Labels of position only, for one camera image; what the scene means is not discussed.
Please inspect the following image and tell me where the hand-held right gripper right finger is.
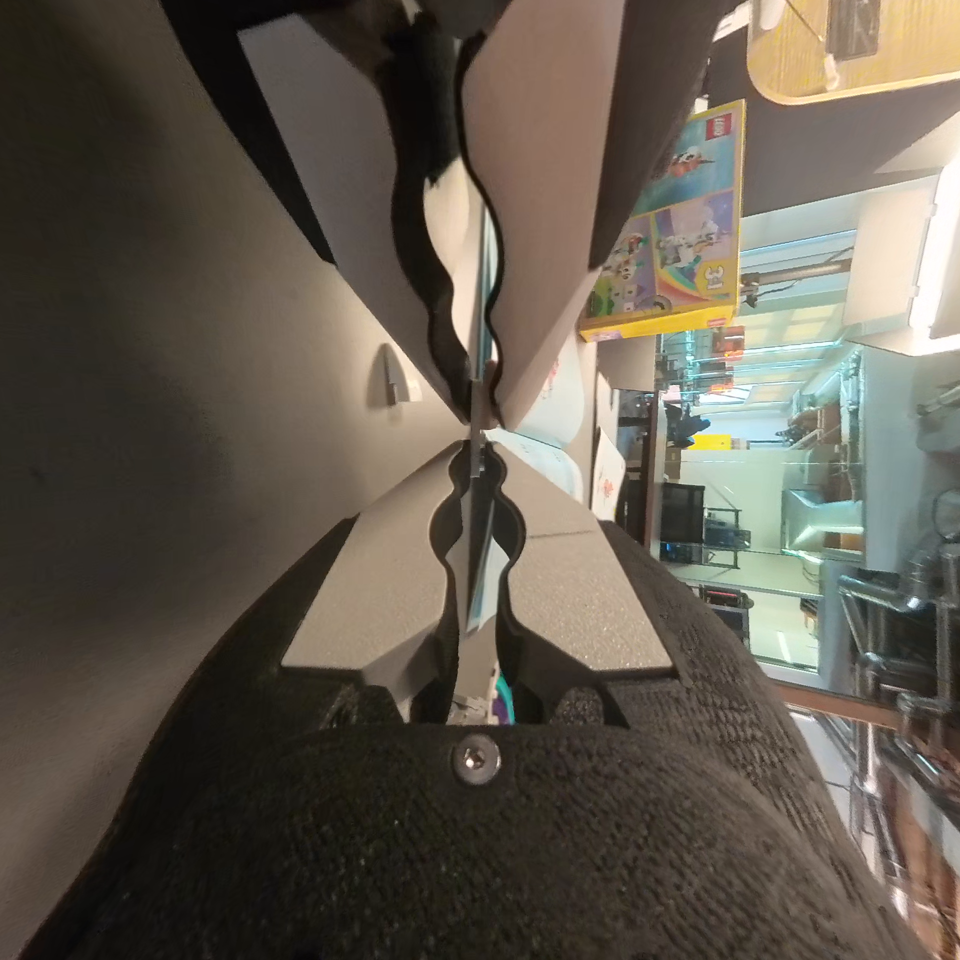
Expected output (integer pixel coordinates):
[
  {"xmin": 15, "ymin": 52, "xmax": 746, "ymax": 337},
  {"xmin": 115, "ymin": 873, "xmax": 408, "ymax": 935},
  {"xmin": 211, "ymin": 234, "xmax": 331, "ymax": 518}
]
[{"xmin": 482, "ymin": 441, "xmax": 674, "ymax": 695}]

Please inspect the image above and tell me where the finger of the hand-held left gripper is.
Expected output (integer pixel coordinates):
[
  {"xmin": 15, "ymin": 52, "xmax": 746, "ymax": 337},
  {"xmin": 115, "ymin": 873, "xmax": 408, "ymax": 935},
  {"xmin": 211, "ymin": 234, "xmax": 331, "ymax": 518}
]
[
  {"xmin": 238, "ymin": 22, "xmax": 479, "ymax": 423},
  {"xmin": 459, "ymin": 0, "xmax": 661, "ymax": 430}
]

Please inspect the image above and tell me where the yellow lego set box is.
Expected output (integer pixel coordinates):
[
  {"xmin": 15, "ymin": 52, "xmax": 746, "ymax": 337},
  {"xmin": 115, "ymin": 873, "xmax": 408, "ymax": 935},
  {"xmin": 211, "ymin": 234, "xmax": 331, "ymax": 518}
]
[{"xmin": 577, "ymin": 99, "xmax": 749, "ymax": 344}]

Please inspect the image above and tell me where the wooden book stand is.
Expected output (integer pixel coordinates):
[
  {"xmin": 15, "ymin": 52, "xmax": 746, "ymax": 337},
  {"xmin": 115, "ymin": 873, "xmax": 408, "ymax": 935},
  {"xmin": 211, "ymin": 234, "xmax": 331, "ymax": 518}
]
[{"xmin": 746, "ymin": 0, "xmax": 960, "ymax": 106}]

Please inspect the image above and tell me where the open lego instruction booklet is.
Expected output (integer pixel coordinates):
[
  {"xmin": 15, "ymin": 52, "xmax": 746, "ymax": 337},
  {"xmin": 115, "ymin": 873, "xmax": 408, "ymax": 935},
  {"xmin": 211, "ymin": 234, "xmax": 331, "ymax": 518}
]
[{"xmin": 487, "ymin": 341, "xmax": 588, "ymax": 504}]

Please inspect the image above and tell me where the white wedge lego piece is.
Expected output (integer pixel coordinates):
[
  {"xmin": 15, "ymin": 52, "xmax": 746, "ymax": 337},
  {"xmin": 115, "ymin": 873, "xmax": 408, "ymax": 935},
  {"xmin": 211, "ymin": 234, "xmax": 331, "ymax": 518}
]
[{"xmin": 369, "ymin": 343, "xmax": 423, "ymax": 408}]

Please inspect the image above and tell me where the booklet with red creature print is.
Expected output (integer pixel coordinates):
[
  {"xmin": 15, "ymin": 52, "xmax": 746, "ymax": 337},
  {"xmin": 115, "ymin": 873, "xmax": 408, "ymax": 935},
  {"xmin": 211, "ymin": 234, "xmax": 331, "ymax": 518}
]
[{"xmin": 591, "ymin": 426, "xmax": 628, "ymax": 520}]

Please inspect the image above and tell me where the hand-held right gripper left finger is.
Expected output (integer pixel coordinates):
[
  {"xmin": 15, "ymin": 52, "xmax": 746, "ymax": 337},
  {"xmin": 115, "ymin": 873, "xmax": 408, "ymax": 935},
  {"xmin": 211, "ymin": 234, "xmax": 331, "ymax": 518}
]
[{"xmin": 281, "ymin": 441, "xmax": 470, "ymax": 690}]

